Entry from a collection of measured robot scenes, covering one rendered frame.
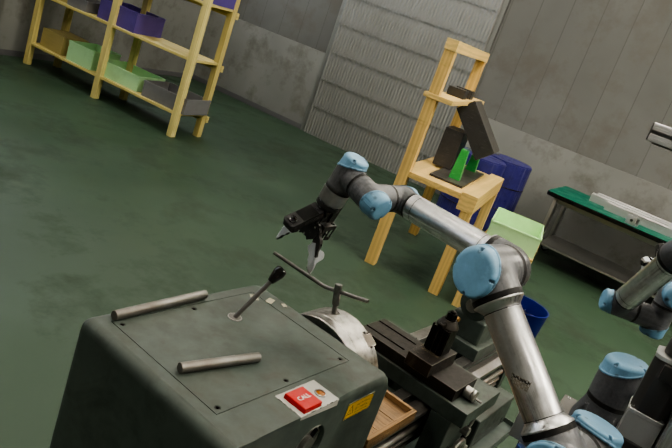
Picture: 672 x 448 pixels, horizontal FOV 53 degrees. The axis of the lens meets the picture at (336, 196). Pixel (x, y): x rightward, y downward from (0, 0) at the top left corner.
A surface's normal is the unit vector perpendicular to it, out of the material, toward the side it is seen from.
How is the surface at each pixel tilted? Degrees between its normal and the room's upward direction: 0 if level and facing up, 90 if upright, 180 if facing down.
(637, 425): 90
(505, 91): 90
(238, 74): 90
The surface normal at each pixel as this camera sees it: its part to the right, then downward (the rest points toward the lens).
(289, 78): -0.50, 0.07
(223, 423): 0.32, -0.91
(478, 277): -0.71, -0.15
